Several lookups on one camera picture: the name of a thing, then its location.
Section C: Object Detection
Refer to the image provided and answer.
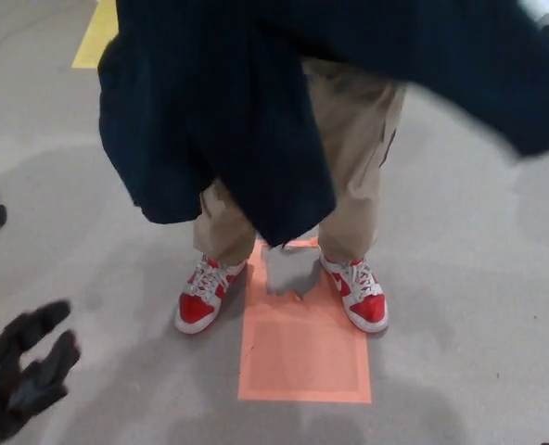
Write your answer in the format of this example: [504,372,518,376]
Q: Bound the person's left red white sneaker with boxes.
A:
[319,253,389,334]

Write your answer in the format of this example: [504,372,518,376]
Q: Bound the robot left black hand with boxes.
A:
[0,299,82,445]

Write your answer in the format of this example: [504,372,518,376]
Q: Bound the khaki trousers of person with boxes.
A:
[193,57,408,265]

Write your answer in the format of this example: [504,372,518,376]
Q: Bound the person's red white sneaker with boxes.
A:
[319,253,389,334]
[175,253,248,334]

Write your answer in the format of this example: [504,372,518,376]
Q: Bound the yellow tape floor stripe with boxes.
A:
[71,0,118,70]

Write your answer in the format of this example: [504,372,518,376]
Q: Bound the navy blue coat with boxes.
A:
[96,0,549,247]

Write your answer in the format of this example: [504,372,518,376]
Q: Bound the person's right red white sneaker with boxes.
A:
[175,253,248,334]

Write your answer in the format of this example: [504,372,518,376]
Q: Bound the orange tape floor marker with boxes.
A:
[236,234,373,403]

